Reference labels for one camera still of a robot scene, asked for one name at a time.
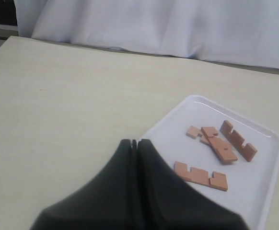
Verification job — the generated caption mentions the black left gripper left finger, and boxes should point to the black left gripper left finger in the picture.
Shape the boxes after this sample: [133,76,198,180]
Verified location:
[31,139,136,230]

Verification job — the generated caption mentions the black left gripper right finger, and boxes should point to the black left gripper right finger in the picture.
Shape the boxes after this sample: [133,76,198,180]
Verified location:
[137,139,248,230]

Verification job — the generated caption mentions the wooden notched bar piece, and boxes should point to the wooden notched bar piece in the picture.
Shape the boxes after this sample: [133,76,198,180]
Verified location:
[220,120,257,162]
[174,161,228,192]
[201,126,238,164]
[186,126,210,145]

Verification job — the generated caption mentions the white plastic tray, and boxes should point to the white plastic tray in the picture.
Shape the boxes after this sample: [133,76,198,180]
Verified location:
[143,95,279,230]

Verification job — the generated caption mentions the white backdrop curtain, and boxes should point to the white backdrop curtain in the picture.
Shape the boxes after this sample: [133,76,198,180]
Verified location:
[14,0,279,69]

